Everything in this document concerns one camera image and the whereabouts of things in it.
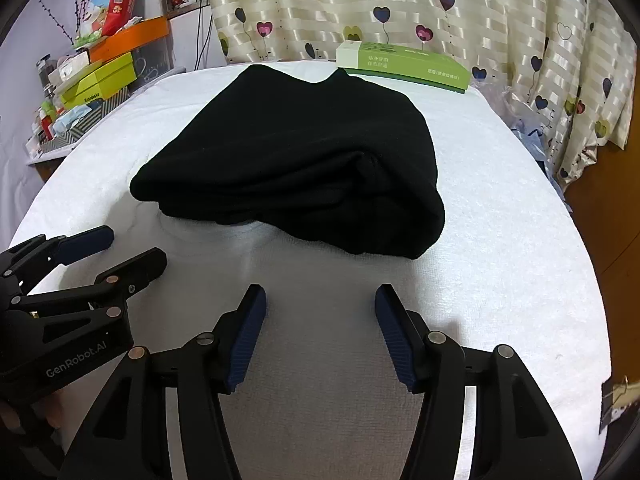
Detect black pants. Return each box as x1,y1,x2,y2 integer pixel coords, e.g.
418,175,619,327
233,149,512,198
129,64,447,261

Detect colourful printed bag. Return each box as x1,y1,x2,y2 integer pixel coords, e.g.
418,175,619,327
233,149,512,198
75,0,148,48

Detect green cardboard box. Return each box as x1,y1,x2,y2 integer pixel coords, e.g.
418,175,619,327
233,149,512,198
336,40,471,95

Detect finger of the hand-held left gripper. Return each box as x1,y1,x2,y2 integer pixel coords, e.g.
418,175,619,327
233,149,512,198
10,247,168,346
0,225,115,297

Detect white towel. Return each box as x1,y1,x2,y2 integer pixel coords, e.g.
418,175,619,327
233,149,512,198
10,60,613,480

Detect black cable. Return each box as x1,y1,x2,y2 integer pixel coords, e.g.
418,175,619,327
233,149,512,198
194,2,212,68

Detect light blue packet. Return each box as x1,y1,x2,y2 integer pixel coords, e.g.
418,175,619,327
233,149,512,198
52,105,93,133

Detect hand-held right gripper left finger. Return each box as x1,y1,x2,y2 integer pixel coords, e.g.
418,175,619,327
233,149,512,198
52,284,268,480

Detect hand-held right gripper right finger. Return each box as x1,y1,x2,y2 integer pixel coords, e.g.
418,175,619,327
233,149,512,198
374,284,583,480

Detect clear plastic bag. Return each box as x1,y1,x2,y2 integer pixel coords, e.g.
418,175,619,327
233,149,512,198
475,80,556,161

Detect yellow-green shoe box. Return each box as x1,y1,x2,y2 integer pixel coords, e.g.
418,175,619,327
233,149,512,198
57,52,137,111

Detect clear plastic storage box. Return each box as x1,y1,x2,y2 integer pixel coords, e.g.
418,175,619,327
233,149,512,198
131,35,176,93

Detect orange box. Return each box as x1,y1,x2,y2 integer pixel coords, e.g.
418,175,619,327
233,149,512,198
90,16,170,63

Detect person's left hand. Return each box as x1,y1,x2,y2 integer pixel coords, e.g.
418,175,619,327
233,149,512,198
40,394,66,432

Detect black white striped box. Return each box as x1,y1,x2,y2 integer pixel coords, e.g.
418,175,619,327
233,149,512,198
40,87,131,153

